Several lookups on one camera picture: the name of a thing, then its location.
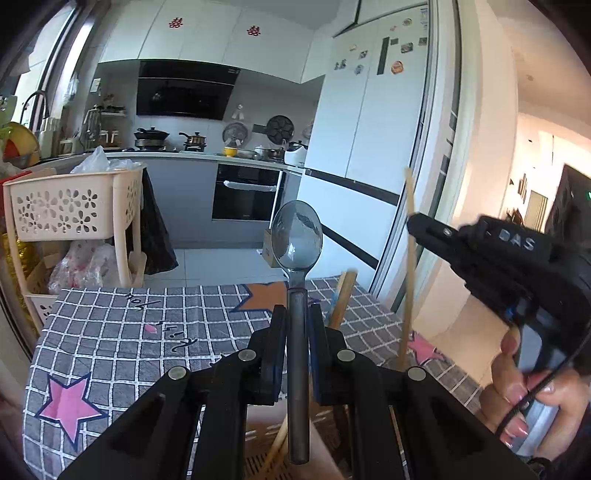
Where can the black range hood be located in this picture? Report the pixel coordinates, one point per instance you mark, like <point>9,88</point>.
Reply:
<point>184,90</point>

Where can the red paper sticker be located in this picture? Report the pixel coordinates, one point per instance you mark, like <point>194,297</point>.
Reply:
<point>252,30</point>
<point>175,23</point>

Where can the black built-in oven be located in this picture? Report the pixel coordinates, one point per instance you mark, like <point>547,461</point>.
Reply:
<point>244,198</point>

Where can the white sliding door frame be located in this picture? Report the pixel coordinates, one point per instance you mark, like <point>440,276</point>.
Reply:
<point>443,138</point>

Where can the steel saucepan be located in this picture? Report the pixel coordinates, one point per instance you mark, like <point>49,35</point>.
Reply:
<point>276,154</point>

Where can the round steel steamer rack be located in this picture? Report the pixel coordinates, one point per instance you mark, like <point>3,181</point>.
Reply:
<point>236,134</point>

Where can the steel cooking pot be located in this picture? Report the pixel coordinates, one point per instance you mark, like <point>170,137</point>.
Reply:
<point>195,142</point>

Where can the black multi-hole pan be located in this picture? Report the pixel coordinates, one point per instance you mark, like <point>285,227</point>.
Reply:
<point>280,127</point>

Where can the white refrigerator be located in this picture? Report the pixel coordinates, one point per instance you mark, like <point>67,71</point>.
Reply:
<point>369,138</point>

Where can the curved steel faucet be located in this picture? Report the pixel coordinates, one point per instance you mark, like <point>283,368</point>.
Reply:
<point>32,99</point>

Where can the cardboard box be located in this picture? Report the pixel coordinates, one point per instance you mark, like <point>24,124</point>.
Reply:
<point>270,247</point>

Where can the cooking pots on stove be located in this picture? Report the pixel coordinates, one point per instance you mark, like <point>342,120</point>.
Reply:
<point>151,136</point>

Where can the dark wooden cabinet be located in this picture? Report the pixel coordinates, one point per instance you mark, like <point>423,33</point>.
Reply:
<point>568,203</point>

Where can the white wall cabinets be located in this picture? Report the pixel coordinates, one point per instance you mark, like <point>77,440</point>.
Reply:
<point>207,41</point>

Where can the white plastic utensil holder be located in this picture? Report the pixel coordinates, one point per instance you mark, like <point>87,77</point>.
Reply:
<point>325,452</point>

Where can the group of fridge magnets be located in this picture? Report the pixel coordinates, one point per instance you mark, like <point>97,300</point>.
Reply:
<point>397,67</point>

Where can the grey checked tablecloth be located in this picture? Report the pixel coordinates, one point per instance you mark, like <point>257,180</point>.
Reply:
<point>115,332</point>

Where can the cream perforated storage trolley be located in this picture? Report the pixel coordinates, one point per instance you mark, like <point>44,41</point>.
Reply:
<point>69,207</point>

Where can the grey metal spoon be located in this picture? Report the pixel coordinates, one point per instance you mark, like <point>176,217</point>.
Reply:
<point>298,240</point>

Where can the hanging clear plastic bag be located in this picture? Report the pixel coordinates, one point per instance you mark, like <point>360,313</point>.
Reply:
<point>71,90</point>

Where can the blue patterned wooden chopstick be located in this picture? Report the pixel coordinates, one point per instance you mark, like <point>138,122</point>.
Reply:
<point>333,309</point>

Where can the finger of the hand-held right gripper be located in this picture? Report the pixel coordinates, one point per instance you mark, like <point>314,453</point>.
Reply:
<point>436,235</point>

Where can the person's right hand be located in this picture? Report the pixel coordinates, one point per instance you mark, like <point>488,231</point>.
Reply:
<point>503,397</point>

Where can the red plastic basin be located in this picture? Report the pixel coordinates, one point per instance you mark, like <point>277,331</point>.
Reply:
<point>4,194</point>

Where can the grey kitchen base cabinet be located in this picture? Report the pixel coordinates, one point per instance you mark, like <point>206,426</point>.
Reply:
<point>184,198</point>

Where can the gold foil bundle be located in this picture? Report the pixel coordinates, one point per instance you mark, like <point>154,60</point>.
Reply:
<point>21,263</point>

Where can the white plastic bag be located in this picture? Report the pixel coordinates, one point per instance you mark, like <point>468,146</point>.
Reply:
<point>99,161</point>

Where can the yellow green colander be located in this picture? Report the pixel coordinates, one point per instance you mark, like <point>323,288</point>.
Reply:
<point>18,143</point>

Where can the clear printed plastic bags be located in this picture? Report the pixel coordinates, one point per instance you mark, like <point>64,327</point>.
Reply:
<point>83,267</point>

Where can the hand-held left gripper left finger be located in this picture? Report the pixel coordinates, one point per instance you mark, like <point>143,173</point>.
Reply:
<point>277,350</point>

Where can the white rice cooker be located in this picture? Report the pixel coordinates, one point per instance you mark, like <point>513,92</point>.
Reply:
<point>295,154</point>

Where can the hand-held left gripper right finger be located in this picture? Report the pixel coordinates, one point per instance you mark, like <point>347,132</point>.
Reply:
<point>316,355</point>

